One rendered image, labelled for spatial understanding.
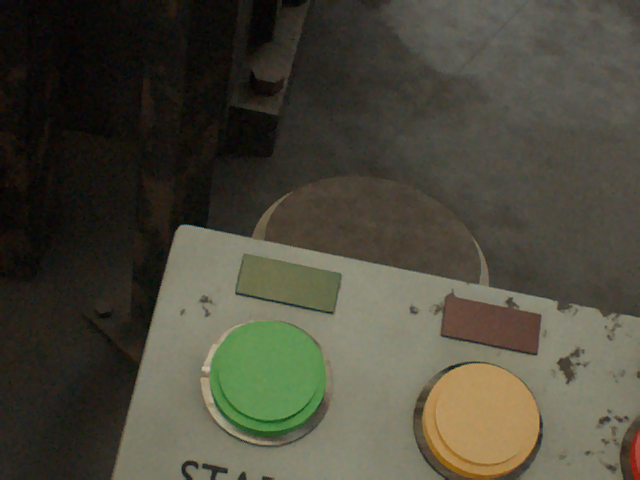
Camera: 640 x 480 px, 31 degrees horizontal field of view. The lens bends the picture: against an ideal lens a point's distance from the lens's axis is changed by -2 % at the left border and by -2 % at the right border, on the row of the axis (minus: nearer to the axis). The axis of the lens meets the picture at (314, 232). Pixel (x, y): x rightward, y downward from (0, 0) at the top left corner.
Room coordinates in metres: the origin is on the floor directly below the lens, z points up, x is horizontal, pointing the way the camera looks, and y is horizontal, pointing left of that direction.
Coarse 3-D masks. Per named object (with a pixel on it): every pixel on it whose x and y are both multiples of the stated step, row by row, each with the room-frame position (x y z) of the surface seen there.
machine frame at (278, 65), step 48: (96, 0) 1.06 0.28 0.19; (144, 0) 1.06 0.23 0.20; (240, 0) 1.07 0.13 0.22; (288, 0) 1.31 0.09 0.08; (96, 48) 1.06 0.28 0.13; (144, 48) 1.06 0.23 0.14; (240, 48) 1.12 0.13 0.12; (288, 48) 1.22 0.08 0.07; (96, 96) 1.06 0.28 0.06; (240, 96) 1.10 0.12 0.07; (288, 96) 1.18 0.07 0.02; (240, 144) 1.08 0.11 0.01
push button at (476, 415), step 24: (456, 384) 0.27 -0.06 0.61; (480, 384) 0.27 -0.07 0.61; (504, 384) 0.27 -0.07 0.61; (432, 408) 0.26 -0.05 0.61; (456, 408) 0.26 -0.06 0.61; (480, 408) 0.26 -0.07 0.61; (504, 408) 0.26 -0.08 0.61; (528, 408) 0.26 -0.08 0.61; (432, 432) 0.25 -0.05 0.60; (456, 432) 0.25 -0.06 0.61; (480, 432) 0.25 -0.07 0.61; (504, 432) 0.25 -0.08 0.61; (528, 432) 0.25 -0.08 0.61; (456, 456) 0.24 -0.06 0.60; (480, 456) 0.24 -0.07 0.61; (504, 456) 0.24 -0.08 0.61
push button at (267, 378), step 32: (224, 352) 0.26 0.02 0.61; (256, 352) 0.26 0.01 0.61; (288, 352) 0.27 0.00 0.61; (320, 352) 0.27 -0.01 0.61; (224, 384) 0.25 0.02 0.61; (256, 384) 0.25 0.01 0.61; (288, 384) 0.25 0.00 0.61; (320, 384) 0.26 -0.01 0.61; (224, 416) 0.24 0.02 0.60; (256, 416) 0.24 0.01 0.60; (288, 416) 0.24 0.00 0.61
